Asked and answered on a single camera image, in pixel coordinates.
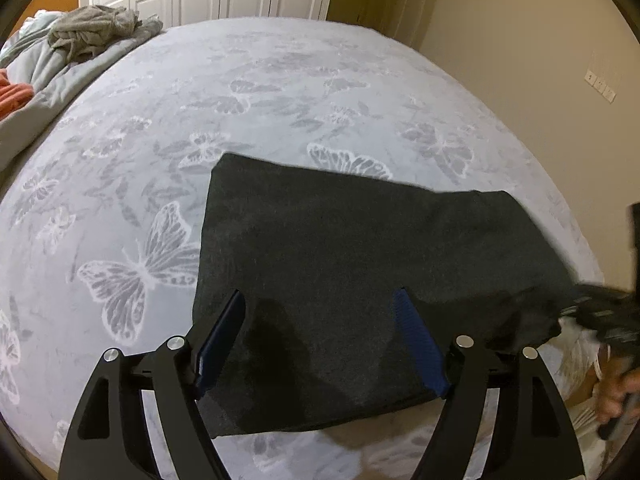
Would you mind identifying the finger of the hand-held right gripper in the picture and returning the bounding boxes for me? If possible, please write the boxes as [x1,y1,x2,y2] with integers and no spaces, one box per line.
[562,287,640,346]

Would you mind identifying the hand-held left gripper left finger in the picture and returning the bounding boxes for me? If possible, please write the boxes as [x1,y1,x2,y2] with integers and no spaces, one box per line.
[59,289,247,480]

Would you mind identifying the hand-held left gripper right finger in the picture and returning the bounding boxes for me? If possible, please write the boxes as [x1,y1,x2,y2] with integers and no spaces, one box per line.
[392,287,586,480]

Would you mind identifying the dark grey pants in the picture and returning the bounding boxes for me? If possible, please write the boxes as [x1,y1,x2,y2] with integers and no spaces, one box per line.
[192,152,581,436]

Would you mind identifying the person's right hand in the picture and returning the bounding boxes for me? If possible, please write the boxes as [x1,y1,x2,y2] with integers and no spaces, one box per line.
[597,366,640,423]

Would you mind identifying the bed with butterfly sheet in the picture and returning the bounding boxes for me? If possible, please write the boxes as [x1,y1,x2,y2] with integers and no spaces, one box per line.
[0,19,608,480]

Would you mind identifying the orange cloth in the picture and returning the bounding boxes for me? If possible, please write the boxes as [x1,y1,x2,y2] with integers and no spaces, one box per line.
[0,67,36,121]

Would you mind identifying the crumpled grey garment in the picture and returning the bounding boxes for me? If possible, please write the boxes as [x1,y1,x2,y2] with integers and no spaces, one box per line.
[47,5,163,61]

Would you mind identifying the light grey quilt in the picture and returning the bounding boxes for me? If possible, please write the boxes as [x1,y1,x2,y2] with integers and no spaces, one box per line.
[0,10,166,171]

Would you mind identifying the white wall switch panel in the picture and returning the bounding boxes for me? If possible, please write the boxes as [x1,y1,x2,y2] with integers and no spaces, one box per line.
[585,69,618,103]

